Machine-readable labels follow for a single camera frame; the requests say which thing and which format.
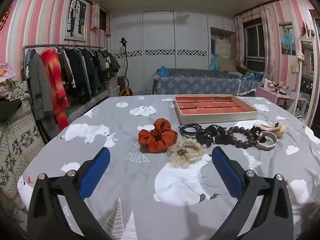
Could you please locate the white wardrobe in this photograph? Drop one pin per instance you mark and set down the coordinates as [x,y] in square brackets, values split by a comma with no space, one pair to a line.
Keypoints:
[157,30]

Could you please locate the red flower wall decoration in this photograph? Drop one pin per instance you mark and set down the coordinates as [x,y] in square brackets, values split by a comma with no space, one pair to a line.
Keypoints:
[307,28]

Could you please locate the black garment steamer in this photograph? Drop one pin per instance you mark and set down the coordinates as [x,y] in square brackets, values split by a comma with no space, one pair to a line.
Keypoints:
[123,40]

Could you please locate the wall socket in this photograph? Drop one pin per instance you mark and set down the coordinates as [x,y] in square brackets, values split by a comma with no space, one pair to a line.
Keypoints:
[295,70]

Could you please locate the dark cloth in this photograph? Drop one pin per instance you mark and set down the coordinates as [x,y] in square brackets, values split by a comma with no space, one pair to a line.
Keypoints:
[8,108]

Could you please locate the turquoise cloth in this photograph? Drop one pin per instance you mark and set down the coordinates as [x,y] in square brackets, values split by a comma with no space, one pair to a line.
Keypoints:
[213,60]

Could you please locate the beige hair clip with pompom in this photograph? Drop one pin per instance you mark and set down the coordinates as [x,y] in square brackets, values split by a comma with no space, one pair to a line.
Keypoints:
[280,130]

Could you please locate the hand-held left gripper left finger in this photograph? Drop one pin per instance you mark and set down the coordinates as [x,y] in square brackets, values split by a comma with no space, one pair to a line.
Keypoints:
[95,172]

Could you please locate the wall poster of couple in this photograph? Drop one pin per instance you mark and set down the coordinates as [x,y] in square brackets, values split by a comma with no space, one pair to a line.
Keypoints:
[287,40]

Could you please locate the bed with blue patterned cover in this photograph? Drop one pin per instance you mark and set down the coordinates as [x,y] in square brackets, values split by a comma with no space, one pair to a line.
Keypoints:
[200,85]

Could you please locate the orange fabric scrunchie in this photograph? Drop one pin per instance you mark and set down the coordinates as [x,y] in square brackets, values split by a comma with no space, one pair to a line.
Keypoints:
[157,137]

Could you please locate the cream and black bangle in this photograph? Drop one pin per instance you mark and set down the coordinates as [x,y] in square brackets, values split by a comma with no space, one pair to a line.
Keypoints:
[271,143]

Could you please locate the row of hanging clothes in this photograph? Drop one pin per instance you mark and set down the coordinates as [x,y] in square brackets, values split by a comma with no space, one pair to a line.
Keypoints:
[80,70]

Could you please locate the pink desk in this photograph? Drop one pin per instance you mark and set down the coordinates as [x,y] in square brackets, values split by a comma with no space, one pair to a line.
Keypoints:
[265,92]

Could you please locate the grey green cloth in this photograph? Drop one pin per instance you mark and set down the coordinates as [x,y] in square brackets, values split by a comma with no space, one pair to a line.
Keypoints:
[15,90]

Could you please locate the dark brown hair claw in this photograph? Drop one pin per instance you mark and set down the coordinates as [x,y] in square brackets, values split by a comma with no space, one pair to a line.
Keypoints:
[203,138]

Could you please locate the short pink curtain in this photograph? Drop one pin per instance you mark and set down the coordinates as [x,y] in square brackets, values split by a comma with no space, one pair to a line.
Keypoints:
[108,22]
[95,15]

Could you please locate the long pink floral curtain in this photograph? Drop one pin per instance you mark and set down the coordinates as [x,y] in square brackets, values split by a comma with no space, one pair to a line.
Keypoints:
[269,35]
[240,40]

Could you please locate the red wall ornament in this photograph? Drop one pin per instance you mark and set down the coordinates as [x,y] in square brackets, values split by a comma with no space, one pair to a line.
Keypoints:
[3,20]

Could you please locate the cream tray with red lining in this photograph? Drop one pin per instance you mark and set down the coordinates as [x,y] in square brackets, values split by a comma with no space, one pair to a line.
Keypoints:
[215,117]

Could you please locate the framed wedding picture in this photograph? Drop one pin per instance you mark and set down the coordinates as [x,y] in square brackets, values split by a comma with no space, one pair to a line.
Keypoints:
[75,17]

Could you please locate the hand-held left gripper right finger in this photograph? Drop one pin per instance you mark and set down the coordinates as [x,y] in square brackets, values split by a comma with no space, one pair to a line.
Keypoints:
[227,173]

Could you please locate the beige folded bedding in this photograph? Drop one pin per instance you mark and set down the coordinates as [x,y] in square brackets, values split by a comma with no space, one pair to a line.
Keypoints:
[227,63]

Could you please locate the white framed standing mirror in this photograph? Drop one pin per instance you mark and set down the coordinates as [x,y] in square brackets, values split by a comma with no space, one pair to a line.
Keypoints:
[306,42]

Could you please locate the window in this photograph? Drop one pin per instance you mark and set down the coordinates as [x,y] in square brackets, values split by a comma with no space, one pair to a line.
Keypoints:
[253,40]

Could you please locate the floral patterned cloth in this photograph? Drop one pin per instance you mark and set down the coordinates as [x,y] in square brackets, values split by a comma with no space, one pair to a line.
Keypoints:
[17,140]

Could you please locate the beige fluffy scrunchie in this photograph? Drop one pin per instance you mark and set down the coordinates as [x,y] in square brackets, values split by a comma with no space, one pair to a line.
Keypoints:
[186,161]

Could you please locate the metal clothes rack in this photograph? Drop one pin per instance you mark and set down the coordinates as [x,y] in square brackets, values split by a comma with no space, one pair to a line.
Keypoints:
[75,46]

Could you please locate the blue cloth bundle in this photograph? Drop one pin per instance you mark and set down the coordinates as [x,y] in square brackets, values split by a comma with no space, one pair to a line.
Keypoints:
[163,71]

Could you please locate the blue plush toys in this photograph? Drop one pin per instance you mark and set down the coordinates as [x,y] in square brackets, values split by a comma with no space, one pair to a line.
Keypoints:
[251,75]

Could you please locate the white bow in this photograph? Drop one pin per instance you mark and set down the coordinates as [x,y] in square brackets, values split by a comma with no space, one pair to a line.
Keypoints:
[300,55]

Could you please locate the pink flower bouquet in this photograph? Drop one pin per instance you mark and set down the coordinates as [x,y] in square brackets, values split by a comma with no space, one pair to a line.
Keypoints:
[6,71]

